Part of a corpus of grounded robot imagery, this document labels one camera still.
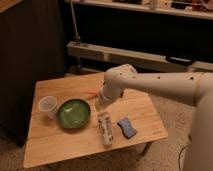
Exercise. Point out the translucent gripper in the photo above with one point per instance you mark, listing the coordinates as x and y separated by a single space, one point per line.
100 104

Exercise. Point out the white bottle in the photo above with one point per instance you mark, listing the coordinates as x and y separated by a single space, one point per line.
105 128

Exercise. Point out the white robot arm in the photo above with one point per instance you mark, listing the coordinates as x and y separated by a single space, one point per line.
191 88

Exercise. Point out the orange carrot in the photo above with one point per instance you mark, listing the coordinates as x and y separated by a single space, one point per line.
91 92

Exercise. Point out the green bowl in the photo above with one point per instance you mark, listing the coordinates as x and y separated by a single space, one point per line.
73 114

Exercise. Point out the blue sponge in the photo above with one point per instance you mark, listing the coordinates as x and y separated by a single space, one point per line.
127 129

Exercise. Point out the wooden table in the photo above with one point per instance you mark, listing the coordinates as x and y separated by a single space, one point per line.
48 143

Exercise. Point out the clear plastic cup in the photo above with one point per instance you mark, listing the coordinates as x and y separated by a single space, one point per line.
48 106

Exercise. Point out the grey metal beam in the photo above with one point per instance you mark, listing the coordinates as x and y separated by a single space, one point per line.
139 59

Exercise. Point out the metal pole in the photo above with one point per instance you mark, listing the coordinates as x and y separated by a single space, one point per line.
77 36

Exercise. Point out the wooden shelf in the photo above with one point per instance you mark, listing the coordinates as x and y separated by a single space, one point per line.
151 8

